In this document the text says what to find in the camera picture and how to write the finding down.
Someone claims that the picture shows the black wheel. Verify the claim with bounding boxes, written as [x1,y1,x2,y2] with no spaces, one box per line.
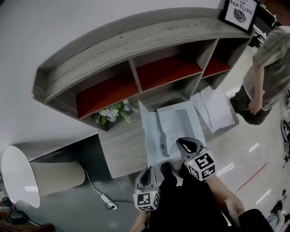
[280,119,290,142]

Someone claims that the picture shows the person's black trousers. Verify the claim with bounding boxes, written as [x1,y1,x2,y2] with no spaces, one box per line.
[156,167,229,232]

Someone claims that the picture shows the artificial flower bouquet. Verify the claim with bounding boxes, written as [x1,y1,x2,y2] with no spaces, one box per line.
[93,99,139,125]

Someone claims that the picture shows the person's black shirt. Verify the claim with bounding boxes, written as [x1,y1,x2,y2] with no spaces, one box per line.
[237,208,275,232]

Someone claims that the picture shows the loose white paper sheet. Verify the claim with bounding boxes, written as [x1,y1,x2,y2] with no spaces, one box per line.
[200,87,236,134]
[191,92,213,127]

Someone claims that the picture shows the white power strip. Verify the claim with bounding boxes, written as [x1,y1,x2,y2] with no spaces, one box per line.
[101,193,118,210]

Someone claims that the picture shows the black framed leaf picture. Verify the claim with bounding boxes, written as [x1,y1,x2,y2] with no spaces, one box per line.
[220,0,261,34]

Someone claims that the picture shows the person's left black shoe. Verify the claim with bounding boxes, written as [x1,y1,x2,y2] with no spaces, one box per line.
[160,162,174,179]

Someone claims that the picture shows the white power cable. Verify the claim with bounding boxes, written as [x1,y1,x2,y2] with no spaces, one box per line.
[73,160,104,196]

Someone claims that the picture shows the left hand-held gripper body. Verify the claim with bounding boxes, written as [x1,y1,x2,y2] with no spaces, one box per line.
[133,183,161,213]

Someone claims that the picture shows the grey wooden bookshelf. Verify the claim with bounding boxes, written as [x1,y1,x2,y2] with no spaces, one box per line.
[31,6,254,132]

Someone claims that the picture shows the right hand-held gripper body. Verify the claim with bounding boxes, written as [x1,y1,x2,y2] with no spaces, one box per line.
[180,146,216,182]

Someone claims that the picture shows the beige lamp shade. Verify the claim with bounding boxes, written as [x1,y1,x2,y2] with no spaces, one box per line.
[1,145,87,208]

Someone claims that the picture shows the person's right forearm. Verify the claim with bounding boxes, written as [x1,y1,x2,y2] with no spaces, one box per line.
[203,174,246,218]

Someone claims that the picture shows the white A4 paper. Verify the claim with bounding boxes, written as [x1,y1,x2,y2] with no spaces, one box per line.
[157,108,196,159]

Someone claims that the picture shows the person's left forearm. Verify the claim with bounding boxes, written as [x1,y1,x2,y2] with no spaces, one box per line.
[129,210,151,232]

